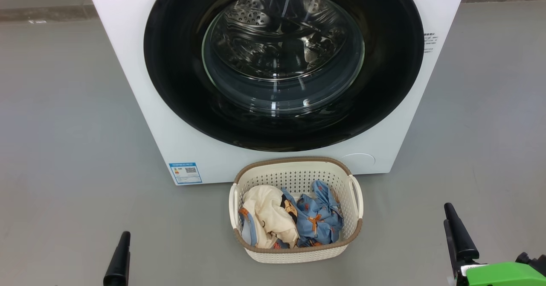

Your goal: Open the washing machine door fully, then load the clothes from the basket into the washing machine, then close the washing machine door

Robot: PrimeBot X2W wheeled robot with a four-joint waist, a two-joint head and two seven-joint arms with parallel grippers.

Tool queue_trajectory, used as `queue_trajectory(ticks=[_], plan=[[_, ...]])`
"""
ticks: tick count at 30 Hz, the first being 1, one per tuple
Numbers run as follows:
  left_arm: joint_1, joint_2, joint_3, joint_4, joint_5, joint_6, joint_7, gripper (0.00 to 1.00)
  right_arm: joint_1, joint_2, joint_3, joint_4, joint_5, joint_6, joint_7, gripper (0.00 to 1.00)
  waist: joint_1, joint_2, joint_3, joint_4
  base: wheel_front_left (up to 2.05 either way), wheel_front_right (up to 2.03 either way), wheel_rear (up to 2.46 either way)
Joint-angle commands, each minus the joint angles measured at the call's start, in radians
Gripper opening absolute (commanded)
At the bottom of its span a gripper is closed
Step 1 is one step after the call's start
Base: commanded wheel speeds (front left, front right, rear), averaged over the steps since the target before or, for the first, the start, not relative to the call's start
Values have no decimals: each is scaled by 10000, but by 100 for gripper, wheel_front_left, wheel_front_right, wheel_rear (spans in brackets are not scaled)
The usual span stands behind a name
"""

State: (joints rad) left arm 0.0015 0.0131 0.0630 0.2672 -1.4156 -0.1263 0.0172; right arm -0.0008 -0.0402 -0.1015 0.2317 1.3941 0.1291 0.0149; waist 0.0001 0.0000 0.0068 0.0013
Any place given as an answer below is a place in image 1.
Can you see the cream laundry basket brown rim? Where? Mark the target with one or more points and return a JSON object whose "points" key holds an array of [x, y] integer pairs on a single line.
{"points": [[294, 177]]}

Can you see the round white filter cover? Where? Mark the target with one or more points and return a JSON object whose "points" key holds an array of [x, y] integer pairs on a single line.
{"points": [[358, 162]]}

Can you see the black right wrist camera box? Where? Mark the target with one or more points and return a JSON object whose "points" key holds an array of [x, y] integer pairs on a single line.
{"points": [[533, 261]]}

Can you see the cream garment with blue trim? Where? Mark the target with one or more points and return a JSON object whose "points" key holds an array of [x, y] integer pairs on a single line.
{"points": [[266, 213]]}

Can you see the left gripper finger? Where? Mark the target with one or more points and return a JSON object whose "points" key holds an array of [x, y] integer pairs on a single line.
{"points": [[118, 264]]}

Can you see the blue energy label sticker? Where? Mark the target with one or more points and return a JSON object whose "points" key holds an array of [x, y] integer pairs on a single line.
{"points": [[185, 173]]}

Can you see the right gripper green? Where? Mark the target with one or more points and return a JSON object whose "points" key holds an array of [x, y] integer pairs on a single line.
{"points": [[503, 275]]}

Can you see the blue garment orange print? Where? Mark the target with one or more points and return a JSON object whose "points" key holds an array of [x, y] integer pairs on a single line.
{"points": [[320, 222]]}

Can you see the white front-load washing machine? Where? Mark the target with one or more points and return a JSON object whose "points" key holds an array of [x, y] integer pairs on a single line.
{"points": [[192, 158]]}

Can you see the black round glass washer door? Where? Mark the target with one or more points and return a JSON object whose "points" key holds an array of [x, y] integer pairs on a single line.
{"points": [[179, 85]]}

